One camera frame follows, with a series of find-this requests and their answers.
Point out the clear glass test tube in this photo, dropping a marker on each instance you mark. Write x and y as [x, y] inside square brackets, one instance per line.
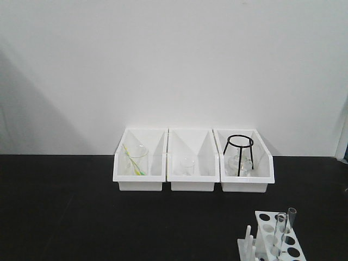
[291, 216]
[279, 234]

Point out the white test tube rack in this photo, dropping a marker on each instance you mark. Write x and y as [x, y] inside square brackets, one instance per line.
[260, 246]

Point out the middle white storage bin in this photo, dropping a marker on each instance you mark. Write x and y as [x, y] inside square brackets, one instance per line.
[200, 145]

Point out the white storage bin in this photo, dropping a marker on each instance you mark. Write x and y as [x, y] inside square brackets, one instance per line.
[261, 175]
[200, 145]
[155, 140]

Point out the small clear glass beaker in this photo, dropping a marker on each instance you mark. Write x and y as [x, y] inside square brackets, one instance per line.
[188, 166]

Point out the large clear glass beaker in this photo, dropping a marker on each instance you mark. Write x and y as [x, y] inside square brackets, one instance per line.
[139, 153]

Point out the left white storage bin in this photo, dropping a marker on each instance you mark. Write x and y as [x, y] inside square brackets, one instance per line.
[155, 140]

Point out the yellow green stirring stick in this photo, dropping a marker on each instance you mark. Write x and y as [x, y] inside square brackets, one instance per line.
[137, 169]

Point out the clear glassware in right bin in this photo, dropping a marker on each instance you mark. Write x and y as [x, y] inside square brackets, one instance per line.
[240, 169]

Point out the right white storage bin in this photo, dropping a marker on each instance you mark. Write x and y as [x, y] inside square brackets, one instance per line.
[261, 175]

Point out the black wire tripod stand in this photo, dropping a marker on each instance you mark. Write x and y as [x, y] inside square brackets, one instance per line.
[243, 144]

